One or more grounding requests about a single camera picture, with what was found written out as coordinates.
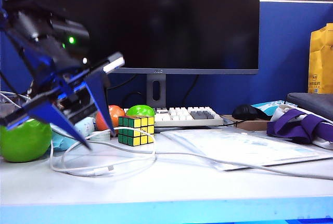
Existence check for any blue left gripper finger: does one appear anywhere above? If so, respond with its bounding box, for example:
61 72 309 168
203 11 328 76
83 70 117 136
27 101 92 151

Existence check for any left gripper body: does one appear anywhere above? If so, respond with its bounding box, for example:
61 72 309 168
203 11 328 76
0 9 125 131

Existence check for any light blue wet wipes pack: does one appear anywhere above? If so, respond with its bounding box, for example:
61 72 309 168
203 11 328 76
50 116 96 152

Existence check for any orange-red round fruit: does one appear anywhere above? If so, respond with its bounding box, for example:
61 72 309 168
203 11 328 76
95 105 126 133

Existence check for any black cylindrical wrist module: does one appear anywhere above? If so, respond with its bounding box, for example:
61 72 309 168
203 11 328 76
49 18 91 56

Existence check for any light blue tape roll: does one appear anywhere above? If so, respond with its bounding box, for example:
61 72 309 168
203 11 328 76
89 130 112 142

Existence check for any green apple without stem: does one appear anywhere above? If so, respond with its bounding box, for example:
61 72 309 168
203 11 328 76
126 104 156 117

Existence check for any large green apple with stem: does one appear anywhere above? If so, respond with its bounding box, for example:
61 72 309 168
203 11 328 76
0 118 53 163

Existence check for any faceted clear plastic cup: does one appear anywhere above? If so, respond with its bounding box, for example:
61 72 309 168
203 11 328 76
0 94 29 121

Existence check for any Rubik's cube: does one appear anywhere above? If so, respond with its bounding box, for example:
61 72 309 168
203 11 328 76
118 115 156 147

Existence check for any white and grey keyboard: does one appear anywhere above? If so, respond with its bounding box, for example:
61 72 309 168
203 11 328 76
122 106 225 128

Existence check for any black computer monitor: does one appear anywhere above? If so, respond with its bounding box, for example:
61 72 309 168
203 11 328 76
52 0 261 109

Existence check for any black computer mouse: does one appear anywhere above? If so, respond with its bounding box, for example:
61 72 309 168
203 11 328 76
232 103 271 121

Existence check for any brown cardboard box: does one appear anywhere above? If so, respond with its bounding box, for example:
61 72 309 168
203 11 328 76
222 114 271 131

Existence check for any document in clear sleeve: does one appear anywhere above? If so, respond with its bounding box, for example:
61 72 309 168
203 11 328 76
160 128 333 172

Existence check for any light blue printed package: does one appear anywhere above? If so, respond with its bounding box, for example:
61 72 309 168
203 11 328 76
251 100 299 118

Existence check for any white cloth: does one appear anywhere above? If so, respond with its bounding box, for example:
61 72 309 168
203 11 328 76
270 105 333 151

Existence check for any purple cloth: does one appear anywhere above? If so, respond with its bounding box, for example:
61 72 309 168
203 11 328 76
267 109 333 146

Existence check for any dark grey laptop bag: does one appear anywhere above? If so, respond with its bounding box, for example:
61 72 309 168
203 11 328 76
285 92 333 122

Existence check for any yellow paper bag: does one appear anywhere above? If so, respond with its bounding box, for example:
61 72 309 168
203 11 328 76
308 23 333 95

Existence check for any black power cable with plug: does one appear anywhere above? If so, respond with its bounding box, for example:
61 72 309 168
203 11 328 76
106 74 138 90

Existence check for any black mouse cable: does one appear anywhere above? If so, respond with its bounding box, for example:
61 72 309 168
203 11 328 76
222 119 247 127

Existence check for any thick white power cable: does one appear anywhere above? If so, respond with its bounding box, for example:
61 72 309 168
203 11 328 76
0 95 333 180

